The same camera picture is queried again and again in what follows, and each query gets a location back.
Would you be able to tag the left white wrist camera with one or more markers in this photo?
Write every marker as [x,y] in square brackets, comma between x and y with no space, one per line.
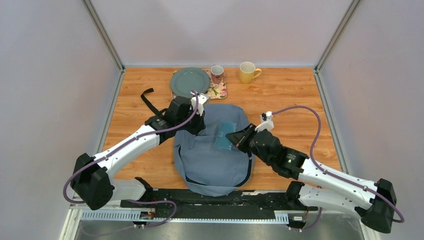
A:
[198,102]

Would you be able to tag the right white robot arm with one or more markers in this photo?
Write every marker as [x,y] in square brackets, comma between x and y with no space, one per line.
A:
[317,185]

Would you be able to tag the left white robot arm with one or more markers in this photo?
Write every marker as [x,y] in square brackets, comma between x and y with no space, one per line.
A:
[93,180]

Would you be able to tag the green ceramic plate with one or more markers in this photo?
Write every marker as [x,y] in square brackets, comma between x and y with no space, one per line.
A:
[185,80]

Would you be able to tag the blue-grey fabric backpack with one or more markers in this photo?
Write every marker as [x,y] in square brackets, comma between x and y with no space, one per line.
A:
[205,169]

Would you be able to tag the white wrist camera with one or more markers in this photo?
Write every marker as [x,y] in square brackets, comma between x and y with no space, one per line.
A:
[198,102]
[266,122]

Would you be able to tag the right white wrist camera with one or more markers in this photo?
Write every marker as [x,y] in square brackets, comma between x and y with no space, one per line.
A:
[266,122]

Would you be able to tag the floral serving tray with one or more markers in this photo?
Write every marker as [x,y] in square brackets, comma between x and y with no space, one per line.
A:
[215,91]

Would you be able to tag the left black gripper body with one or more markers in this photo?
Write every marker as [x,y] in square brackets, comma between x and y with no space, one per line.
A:
[193,127]

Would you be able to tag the small teal wallet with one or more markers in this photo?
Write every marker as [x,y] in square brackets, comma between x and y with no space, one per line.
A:
[221,141]

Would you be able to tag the yellow ceramic mug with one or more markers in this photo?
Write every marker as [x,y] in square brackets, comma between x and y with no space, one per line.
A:
[248,71]

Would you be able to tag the aluminium front frame rail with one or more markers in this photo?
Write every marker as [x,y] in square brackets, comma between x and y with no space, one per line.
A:
[159,206]

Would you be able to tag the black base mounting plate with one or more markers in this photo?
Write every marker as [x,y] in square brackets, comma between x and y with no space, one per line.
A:
[237,205]

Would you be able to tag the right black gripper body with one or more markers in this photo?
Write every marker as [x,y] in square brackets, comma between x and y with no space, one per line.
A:
[253,149]

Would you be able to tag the pink patterned mug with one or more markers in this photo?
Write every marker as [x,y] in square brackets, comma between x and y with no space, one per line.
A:
[217,74]

